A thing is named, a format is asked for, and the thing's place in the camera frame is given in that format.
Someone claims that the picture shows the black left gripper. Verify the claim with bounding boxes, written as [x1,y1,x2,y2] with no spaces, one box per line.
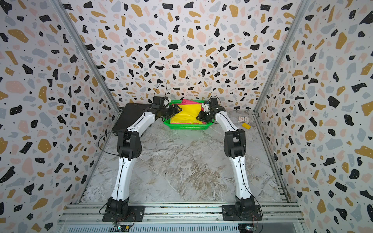
[159,103,183,119]

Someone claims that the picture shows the pink raincoat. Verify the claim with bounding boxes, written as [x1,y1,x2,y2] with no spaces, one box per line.
[170,98,205,125]

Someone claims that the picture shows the plain yellow raincoat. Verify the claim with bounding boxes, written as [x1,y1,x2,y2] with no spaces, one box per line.
[170,101,205,125]

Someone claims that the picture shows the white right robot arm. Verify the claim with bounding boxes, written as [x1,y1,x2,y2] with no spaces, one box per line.
[197,102,256,219]

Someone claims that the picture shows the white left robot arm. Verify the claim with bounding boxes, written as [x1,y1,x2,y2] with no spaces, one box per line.
[105,103,182,220]

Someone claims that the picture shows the green plastic basket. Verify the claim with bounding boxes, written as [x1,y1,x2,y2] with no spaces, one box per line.
[163,99,213,130]

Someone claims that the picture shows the playing card box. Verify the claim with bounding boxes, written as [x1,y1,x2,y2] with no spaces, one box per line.
[239,116,251,123]

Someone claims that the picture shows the small yellow block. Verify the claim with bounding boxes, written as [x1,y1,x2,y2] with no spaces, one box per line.
[242,123,251,130]

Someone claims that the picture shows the black briefcase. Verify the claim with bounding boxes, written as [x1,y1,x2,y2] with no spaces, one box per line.
[112,103,151,136]

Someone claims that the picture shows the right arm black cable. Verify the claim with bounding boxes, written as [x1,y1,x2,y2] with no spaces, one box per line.
[208,95,264,233]

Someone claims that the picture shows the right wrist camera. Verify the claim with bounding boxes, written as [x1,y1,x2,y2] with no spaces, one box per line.
[202,97,221,113]

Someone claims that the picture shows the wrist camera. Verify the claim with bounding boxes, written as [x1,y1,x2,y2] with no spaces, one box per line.
[151,96,170,109]
[202,97,221,113]

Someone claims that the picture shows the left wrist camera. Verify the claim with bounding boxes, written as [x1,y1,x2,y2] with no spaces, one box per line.
[151,96,170,109]

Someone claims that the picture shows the aluminium corner post left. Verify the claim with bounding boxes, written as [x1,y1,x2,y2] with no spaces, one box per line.
[51,0,120,114]

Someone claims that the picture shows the aluminium corner post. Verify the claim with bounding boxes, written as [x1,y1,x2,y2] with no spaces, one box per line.
[51,0,120,114]
[254,0,310,114]

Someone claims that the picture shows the aluminium corner post right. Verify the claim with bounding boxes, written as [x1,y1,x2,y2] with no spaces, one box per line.
[254,0,310,114]

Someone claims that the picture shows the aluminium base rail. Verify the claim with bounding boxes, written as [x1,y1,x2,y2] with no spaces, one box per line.
[57,202,308,233]

